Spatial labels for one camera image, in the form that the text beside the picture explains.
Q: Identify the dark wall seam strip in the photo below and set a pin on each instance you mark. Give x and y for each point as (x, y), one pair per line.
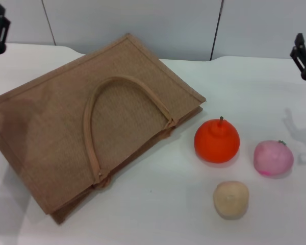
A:
(49, 23)
(216, 28)

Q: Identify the orange toy fruit with stem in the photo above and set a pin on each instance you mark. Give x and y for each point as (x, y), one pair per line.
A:
(216, 143)

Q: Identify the pink toy peach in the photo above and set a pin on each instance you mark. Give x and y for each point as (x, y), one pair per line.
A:
(273, 158)

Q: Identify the brown woven handbag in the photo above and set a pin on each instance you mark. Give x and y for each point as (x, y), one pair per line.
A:
(53, 127)

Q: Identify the beige round toy bun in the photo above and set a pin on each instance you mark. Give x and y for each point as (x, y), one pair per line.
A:
(230, 200)

